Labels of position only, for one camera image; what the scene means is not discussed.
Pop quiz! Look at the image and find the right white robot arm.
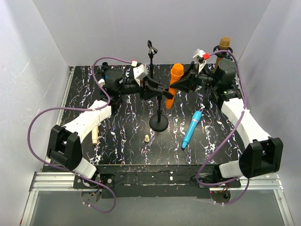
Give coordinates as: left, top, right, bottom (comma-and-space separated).
170, 59, 284, 185

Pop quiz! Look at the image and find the pink microphone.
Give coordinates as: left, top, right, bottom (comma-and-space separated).
91, 126, 98, 145

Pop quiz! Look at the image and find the gold microphone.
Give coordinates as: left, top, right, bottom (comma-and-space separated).
214, 36, 230, 72

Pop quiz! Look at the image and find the blue microphone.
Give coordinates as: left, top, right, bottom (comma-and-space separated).
181, 111, 202, 149

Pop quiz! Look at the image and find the left tripod clip stand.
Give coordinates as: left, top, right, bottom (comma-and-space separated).
97, 62, 109, 87

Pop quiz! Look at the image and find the black marbled table mat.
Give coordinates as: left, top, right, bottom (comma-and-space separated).
49, 63, 257, 165

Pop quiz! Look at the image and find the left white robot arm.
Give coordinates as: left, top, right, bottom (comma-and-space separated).
47, 65, 174, 179

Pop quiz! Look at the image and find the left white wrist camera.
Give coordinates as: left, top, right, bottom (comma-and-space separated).
131, 60, 148, 87

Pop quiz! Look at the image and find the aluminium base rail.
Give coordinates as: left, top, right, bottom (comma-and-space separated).
29, 67, 293, 226

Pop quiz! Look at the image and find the small beige adapter piece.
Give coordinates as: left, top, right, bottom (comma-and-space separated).
144, 135, 150, 143

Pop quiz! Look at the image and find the orange microphone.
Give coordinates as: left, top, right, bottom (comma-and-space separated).
166, 64, 184, 109

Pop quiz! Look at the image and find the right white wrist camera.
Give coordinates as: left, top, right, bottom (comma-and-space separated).
193, 49, 210, 73

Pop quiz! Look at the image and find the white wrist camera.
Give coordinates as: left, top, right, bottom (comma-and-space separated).
193, 49, 210, 73
131, 60, 148, 87

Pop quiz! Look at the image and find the tripod shock-mount mic stand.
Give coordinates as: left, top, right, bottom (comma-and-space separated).
213, 45, 233, 61

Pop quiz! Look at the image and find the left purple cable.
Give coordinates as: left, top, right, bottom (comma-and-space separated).
27, 56, 138, 214

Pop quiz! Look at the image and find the round-base mic stand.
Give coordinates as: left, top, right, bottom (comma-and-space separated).
147, 40, 158, 79
149, 95, 169, 132

